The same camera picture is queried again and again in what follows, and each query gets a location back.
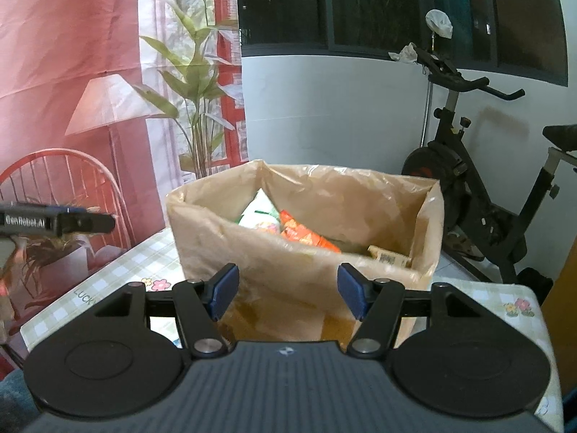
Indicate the plastic-lined cardboard box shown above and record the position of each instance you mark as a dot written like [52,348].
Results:
[288,293]

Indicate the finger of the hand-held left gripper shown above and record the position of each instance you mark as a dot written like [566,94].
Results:
[81,222]

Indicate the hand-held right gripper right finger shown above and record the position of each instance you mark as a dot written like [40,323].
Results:
[351,291]

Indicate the orange snack packet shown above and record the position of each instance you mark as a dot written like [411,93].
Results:
[306,234]

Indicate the dark window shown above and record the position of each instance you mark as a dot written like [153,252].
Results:
[383,4]

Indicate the beige snack packet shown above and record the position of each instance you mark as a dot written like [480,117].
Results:
[390,257]

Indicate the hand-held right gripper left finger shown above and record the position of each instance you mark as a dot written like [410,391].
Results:
[225,291]

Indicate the crumpled white tissue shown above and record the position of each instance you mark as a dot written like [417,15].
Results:
[405,53]

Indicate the printed backdrop cloth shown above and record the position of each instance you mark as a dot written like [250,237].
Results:
[81,76]

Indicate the black exercise bike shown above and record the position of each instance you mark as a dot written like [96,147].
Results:
[469,189]

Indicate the brown wooden panel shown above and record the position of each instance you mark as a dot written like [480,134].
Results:
[563,306]

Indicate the green and white snack packet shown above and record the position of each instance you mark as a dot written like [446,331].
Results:
[259,214]

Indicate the checked tablecloth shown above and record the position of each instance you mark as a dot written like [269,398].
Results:
[135,261]

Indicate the white plastic bag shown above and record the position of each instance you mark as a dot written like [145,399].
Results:
[439,22]

